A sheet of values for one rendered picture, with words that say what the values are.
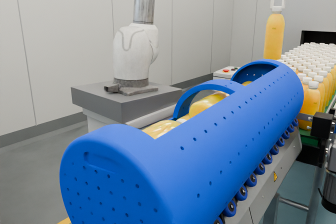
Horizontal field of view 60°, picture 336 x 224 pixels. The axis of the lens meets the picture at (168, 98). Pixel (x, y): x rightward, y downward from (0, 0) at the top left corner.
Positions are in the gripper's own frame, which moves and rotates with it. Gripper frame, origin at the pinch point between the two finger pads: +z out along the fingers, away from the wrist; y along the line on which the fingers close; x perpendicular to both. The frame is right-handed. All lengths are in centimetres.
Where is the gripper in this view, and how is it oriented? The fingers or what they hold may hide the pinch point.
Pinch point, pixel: (278, 0)
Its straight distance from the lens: 132.4
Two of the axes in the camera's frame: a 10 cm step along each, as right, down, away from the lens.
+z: 0.1, 9.5, 3.0
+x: 5.3, -2.6, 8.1
